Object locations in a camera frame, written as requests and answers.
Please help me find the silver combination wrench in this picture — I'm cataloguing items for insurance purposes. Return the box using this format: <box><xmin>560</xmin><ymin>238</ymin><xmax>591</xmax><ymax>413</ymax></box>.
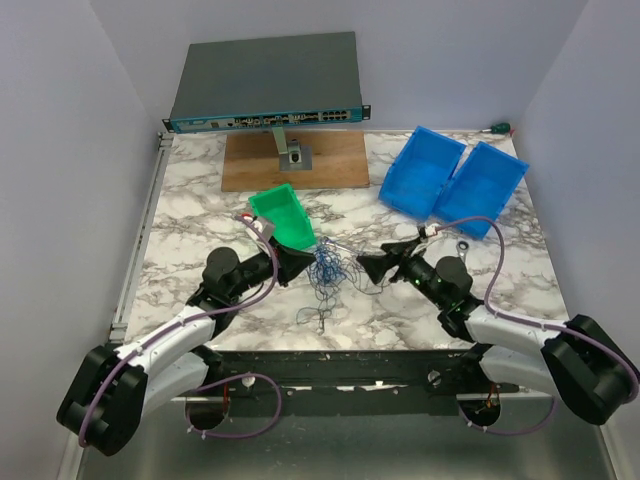
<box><xmin>323</xmin><ymin>237</ymin><xmax>356</xmax><ymax>255</ymax></box>

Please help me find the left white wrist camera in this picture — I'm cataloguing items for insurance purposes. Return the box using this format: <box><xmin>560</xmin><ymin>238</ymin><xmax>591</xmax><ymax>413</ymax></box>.
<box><xmin>241</xmin><ymin>213</ymin><xmax>275</xmax><ymax>250</ymax></box>

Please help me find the left blue plastic bin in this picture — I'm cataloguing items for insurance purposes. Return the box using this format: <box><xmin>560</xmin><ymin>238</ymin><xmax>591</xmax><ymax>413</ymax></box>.
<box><xmin>378</xmin><ymin>126</ymin><xmax>465</xmax><ymax>220</ymax></box>

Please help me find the black cable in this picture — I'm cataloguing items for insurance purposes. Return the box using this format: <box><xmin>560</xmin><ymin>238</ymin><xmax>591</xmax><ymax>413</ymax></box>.
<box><xmin>294</xmin><ymin>249</ymin><xmax>391</xmax><ymax>336</ymax></box>

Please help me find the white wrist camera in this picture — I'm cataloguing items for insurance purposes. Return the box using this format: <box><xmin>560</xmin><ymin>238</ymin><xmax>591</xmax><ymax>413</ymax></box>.
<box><xmin>417</xmin><ymin>223</ymin><xmax>441</xmax><ymax>244</ymax></box>
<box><xmin>241</xmin><ymin>213</ymin><xmax>275</xmax><ymax>250</ymax></box>

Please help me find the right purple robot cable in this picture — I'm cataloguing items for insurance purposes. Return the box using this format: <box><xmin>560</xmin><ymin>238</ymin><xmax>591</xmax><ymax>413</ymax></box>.
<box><xmin>429</xmin><ymin>215</ymin><xmax>640</xmax><ymax>436</ymax></box>

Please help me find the grey metal stand bracket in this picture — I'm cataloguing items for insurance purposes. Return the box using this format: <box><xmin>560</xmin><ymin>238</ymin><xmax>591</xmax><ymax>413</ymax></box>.
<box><xmin>272</xmin><ymin>126</ymin><xmax>312</xmax><ymax>172</ymax></box>

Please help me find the silver ratchet wrench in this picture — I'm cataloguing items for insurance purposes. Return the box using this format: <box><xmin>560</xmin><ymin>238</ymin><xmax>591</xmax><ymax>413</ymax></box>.
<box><xmin>456</xmin><ymin>240</ymin><xmax>470</xmax><ymax>263</ymax></box>

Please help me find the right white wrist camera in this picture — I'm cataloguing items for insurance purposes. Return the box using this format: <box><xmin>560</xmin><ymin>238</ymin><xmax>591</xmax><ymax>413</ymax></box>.
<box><xmin>417</xmin><ymin>223</ymin><xmax>441</xmax><ymax>244</ymax></box>

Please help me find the blue cable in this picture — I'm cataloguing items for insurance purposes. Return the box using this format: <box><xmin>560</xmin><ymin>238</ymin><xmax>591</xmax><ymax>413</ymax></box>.
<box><xmin>305</xmin><ymin>239</ymin><xmax>356</xmax><ymax>301</ymax></box>

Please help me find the aluminium frame rail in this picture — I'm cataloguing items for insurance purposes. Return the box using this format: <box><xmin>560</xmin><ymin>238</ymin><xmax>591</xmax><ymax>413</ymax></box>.
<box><xmin>79</xmin><ymin>384</ymin><xmax>610</xmax><ymax>401</ymax></box>

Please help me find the right blue plastic bin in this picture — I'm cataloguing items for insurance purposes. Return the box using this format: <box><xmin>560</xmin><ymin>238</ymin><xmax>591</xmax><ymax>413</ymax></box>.
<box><xmin>433</xmin><ymin>142</ymin><xmax>529</xmax><ymax>223</ymax></box>

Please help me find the green handled screwdriver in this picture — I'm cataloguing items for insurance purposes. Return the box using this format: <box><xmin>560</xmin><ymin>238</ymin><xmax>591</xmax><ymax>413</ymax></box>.
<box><xmin>481</xmin><ymin>122</ymin><xmax>514</xmax><ymax>135</ymax></box>

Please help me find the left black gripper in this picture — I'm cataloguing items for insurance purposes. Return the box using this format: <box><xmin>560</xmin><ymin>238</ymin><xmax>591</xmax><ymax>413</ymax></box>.
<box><xmin>228</xmin><ymin>235</ymin><xmax>315</xmax><ymax>299</ymax></box>

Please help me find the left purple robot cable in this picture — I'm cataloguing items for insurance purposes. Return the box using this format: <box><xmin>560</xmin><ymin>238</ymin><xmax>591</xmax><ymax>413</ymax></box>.
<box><xmin>78</xmin><ymin>214</ymin><xmax>284</xmax><ymax>449</ymax></box>

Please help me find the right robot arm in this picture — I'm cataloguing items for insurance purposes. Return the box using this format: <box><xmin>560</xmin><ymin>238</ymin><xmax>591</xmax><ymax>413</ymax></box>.
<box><xmin>356</xmin><ymin>239</ymin><xmax>639</xmax><ymax>425</ymax></box>

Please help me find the green plastic bin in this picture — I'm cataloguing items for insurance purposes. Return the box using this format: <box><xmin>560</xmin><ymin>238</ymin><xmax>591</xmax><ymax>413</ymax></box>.
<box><xmin>249</xmin><ymin>184</ymin><xmax>316</xmax><ymax>250</ymax></box>

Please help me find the blue plastic bin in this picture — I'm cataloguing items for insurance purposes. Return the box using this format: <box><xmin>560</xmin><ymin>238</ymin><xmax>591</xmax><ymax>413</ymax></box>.
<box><xmin>378</xmin><ymin>126</ymin><xmax>465</xmax><ymax>220</ymax></box>
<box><xmin>433</xmin><ymin>142</ymin><xmax>529</xmax><ymax>223</ymax></box>

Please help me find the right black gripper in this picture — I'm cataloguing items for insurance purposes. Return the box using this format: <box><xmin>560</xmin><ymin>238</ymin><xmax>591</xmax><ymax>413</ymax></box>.
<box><xmin>357</xmin><ymin>237</ymin><xmax>447</xmax><ymax>308</ymax></box>

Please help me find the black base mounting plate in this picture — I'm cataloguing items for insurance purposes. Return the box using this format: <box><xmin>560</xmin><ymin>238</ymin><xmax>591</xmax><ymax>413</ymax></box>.
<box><xmin>181</xmin><ymin>347</ymin><xmax>517</xmax><ymax>428</ymax></box>

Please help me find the wooden base board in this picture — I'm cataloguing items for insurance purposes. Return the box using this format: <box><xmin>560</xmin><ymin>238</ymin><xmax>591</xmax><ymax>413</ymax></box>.
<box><xmin>221</xmin><ymin>130</ymin><xmax>370</xmax><ymax>192</ymax></box>

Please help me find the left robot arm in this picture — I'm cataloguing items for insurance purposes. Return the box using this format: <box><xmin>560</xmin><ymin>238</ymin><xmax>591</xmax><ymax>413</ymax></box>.
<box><xmin>56</xmin><ymin>241</ymin><xmax>315</xmax><ymax>456</ymax></box>

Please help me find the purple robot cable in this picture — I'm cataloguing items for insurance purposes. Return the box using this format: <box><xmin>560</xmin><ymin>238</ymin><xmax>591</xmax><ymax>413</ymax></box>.
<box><xmin>429</xmin><ymin>215</ymin><xmax>640</xmax><ymax>436</ymax></box>
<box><xmin>78</xmin><ymin>214</ymin><xmax>284</xmax><ymax>449</ymax></box>

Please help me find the grey network switch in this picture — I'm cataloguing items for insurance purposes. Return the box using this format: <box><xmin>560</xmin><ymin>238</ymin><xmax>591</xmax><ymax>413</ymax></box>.
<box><xmin>163</xmin><ymin>32</ymin><xmax>371</xmax><ymax>134</ymax></box>

